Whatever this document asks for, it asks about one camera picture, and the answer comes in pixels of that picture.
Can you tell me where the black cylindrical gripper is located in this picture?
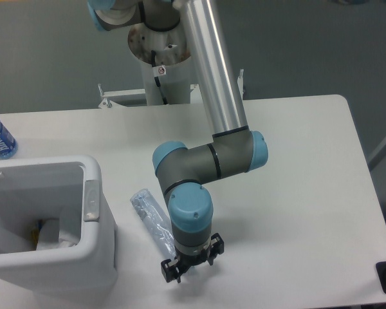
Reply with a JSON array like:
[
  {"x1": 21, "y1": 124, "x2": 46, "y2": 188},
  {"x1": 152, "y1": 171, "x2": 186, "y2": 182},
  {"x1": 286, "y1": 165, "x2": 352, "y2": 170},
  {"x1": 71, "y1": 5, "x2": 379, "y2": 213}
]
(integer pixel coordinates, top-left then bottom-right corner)
[{"x1": 161, "y1": 233, "x2": 225, "y2": 283}]

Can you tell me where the crushed clear plastic bottle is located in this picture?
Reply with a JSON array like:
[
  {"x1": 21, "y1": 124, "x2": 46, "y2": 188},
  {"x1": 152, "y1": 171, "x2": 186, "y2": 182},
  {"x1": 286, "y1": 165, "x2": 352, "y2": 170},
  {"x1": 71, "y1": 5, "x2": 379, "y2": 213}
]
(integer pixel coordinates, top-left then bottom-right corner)
[{"x1": 130, "y1": 189, "x2": 176, "y2": 259}]

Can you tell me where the white plastic wrapper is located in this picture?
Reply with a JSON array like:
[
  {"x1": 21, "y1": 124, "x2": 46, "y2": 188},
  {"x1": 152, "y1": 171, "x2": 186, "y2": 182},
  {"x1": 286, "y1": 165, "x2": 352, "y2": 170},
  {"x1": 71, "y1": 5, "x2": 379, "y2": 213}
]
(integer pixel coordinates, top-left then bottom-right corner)
[{"x1": 36, "y1": 219, "x2": 80, "y2": 250}]

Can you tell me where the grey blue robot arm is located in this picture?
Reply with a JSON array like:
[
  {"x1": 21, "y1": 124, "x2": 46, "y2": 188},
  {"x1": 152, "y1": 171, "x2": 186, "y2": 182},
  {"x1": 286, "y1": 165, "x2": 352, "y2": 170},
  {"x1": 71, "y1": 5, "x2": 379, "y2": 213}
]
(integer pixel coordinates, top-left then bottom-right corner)
[{"x1": 87, "y1": 1, "x2": 268, "y2": 282}]

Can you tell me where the white trash can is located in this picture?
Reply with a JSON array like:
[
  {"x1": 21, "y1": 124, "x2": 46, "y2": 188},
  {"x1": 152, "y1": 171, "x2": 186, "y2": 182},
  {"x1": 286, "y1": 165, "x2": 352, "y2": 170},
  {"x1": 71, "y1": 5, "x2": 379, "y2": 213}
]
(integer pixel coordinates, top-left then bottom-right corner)
[{"x1": 0, "y1": 155, "x2": 117, "y2": 293}]

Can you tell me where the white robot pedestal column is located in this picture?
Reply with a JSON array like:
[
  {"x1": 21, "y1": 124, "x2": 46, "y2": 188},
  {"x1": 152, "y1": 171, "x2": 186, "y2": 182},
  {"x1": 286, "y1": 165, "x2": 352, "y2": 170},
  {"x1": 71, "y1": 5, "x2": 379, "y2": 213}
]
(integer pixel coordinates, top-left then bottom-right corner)
[{"x1": 140, "y1": 58, "x2": 194, "y2": 106}]

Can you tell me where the white pedestal base frame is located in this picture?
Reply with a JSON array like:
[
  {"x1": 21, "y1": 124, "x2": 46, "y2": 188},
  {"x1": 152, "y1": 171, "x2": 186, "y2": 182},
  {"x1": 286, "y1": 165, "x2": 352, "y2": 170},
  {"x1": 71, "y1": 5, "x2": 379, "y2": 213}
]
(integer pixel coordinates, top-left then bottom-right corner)
[{"x1": 98, "y1": 68, "x2": 246, "y2": 108}]

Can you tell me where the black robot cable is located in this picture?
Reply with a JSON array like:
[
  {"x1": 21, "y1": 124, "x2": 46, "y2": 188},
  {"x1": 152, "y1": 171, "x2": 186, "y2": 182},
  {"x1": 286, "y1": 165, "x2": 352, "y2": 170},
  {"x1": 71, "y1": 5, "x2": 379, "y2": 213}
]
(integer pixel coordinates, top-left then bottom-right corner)
[{"x1": 151, "y1": 50, "x2": 169, "y2": 106}]

